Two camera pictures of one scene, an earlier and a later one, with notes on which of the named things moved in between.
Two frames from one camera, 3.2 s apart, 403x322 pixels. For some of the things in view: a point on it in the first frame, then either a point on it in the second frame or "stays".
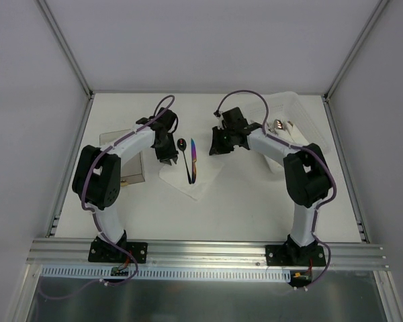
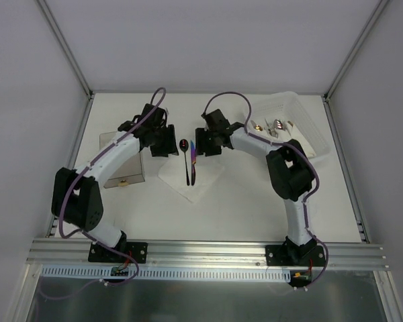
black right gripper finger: (217, 141) → (200, 140)
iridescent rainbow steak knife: (193, 159) stays
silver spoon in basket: (279, 124) stays
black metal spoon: (181, 144) stays
